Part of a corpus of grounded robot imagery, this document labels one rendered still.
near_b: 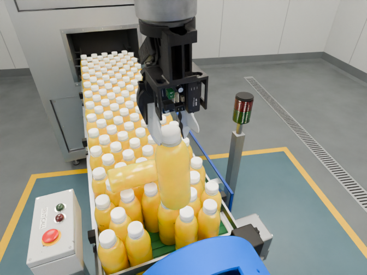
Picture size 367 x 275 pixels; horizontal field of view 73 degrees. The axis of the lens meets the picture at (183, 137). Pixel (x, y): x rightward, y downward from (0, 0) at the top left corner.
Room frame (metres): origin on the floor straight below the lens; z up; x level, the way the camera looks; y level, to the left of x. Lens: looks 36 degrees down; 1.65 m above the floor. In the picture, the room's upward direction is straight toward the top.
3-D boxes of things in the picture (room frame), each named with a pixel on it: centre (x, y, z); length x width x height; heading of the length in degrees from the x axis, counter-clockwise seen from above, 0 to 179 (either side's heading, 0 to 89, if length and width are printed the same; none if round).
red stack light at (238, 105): (0.78, -0.21, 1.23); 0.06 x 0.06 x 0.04
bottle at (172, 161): (0.37, 0.02, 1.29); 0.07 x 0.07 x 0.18
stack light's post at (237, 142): (0.78, -0.21, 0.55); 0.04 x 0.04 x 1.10; 20
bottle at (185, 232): (0.42, -0.01, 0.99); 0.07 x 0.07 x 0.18
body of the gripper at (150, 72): (0.33, 0.02, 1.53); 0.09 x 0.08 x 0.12; 22
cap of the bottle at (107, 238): (0.35, 0.19, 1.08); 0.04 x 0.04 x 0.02
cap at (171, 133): (0.37, 0.02, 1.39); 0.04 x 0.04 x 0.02
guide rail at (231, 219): (1.19, 0.11, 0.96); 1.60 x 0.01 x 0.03; 20
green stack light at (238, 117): (0.78, -0.21, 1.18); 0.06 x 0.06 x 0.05
